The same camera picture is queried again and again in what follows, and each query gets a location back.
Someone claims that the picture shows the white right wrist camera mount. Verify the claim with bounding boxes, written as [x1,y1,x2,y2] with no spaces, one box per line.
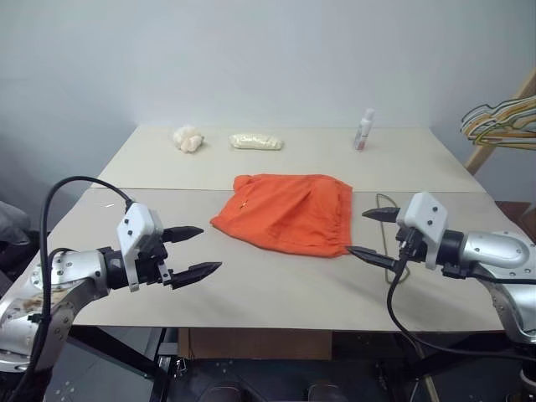
[395,191,449,269]

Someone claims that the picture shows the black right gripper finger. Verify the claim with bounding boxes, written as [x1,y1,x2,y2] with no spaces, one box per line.
[361,205,402,224]
[345,245,398,272]

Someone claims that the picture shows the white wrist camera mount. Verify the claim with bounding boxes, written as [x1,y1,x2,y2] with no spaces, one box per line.
[116,202,164,292]
[395,191,449,269]

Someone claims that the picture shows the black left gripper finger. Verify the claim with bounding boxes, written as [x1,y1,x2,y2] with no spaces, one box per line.
[170,261,224,291]
[162,225,205,245]

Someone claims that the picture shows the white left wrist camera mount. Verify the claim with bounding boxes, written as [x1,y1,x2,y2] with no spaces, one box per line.
[116,202,164,292]

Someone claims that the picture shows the bunch of hangers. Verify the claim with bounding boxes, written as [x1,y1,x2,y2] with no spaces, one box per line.
[463,99,536,144]

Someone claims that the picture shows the crumpled cream cloth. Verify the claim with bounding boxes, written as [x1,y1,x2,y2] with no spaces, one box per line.
[172,124,204,154]

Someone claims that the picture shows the wooden clothes rack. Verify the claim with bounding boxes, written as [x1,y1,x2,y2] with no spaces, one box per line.
[464,66,536,173]

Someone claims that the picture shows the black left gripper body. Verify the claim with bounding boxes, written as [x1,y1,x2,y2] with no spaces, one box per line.
[134,233,174,288]

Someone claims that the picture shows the small white pink bottle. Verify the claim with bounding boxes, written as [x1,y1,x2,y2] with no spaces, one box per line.
[353,107,376,152]

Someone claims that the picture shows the orange shorts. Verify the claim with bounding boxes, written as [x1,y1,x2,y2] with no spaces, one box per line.
[209,173,355,259]

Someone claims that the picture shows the pale yellow folded cloth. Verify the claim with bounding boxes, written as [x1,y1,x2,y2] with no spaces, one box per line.
[228,132,286,152]

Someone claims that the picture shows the brown cardboard box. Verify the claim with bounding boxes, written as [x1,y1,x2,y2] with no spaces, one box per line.
[178,328,334,361]

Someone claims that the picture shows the dark rounded shape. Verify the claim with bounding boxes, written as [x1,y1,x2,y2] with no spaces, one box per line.
[307,379,343,402]
[200,379,249,402]

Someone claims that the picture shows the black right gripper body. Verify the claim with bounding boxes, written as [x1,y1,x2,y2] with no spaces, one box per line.
[393,224,427,265]

